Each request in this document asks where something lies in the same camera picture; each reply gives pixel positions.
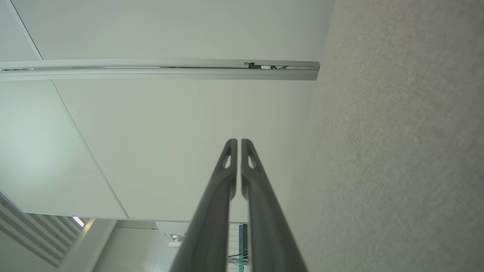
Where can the grey partition wall post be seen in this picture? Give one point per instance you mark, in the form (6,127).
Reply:
(151,73)

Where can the grey fabric sofa cushion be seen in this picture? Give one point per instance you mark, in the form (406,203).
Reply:
(397,151)

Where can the bright ceiling light strip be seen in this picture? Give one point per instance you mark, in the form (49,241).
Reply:
(78,221)

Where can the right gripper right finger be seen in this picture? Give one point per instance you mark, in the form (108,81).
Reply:
(264,219)

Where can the green edged glass panel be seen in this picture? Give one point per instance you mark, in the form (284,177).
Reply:
(242,241)

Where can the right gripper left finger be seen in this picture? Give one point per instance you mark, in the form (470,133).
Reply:
(211,211)

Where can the round silver ceiling spotlight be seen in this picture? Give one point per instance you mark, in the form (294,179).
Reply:
(176,238)

